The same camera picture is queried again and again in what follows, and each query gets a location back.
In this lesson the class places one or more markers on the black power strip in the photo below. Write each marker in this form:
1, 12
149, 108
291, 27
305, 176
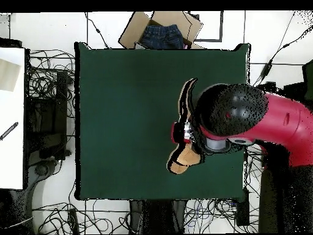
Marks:
243, 208

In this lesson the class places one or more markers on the blue denim jeans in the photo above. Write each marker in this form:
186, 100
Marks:
162, 36

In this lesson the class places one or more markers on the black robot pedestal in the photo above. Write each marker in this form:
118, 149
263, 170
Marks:
156, 215

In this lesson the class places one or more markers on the brown cardboard box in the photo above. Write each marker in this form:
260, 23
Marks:
132, 31

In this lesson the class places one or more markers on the black computer tower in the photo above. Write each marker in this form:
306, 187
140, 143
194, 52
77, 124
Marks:
46, 122

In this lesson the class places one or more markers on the black wheeled stand base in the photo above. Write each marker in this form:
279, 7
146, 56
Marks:
41, 170

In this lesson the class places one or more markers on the white side table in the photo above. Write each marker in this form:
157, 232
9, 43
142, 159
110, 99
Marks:
12, 159

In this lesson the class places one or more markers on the dark green table cloth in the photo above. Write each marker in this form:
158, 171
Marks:
122, 122

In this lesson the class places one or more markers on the tan terry towel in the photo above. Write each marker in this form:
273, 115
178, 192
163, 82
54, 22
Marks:
185, 158

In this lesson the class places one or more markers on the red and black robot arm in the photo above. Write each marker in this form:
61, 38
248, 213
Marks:
281, 127

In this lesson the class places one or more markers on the dark green fabric sheet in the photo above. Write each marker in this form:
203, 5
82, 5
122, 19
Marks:
309, 80

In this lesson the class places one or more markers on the beige cardboard sheet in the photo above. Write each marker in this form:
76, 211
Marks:
8, 76

